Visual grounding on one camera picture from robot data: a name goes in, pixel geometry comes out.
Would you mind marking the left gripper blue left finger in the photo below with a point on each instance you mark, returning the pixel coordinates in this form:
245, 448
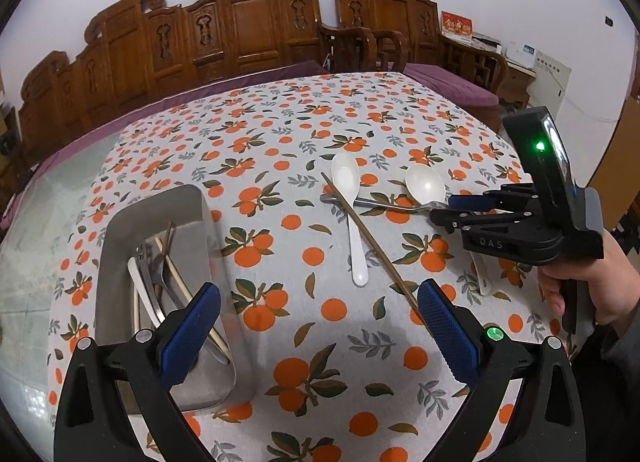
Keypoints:
92, 423

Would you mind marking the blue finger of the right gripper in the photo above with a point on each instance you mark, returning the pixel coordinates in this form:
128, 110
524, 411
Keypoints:
460, 219
509, 197

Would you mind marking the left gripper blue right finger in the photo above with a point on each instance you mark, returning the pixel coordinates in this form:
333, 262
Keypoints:
546, 422

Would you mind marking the white round ladle spoon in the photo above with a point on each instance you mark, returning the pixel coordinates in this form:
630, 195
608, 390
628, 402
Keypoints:
428, 189

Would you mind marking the dark brown chopstick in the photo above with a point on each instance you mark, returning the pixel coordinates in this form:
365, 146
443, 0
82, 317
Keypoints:
165, 241
388, 265

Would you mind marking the metal fork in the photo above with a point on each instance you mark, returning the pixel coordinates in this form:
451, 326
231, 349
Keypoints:
372, 204

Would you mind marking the white plastic fork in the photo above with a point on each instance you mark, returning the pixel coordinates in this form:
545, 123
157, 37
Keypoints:
141, 291

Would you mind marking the metal spoon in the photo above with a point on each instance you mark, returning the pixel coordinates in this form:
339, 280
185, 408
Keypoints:
158, 265

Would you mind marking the person's right hand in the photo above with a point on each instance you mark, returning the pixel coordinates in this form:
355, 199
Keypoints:
613, 284

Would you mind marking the wooden side table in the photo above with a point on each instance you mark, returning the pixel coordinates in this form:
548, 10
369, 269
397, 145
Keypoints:
513, 90

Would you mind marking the purple armchair cushion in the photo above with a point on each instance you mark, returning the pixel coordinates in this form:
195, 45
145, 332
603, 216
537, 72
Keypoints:
452, 87

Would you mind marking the white router box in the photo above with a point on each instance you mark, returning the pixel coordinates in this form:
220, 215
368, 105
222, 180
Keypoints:
521, 54

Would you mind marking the orange print tablecloth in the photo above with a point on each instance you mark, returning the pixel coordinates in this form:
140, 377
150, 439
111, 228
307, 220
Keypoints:
332, 371

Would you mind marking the red calendar card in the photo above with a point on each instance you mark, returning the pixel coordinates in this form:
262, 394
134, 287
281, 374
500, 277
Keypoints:
454, 24

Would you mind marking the grey metal tray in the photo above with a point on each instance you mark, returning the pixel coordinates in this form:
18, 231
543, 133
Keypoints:
156, 253

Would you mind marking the carved wooden armchair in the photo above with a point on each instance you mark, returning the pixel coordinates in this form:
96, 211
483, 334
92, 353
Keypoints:
412, 28

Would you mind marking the carved wooden sofa bench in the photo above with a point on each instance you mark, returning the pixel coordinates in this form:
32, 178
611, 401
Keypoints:
140, 51

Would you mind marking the large white wall panel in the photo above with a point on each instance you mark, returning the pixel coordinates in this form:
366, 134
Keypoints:
550, 85

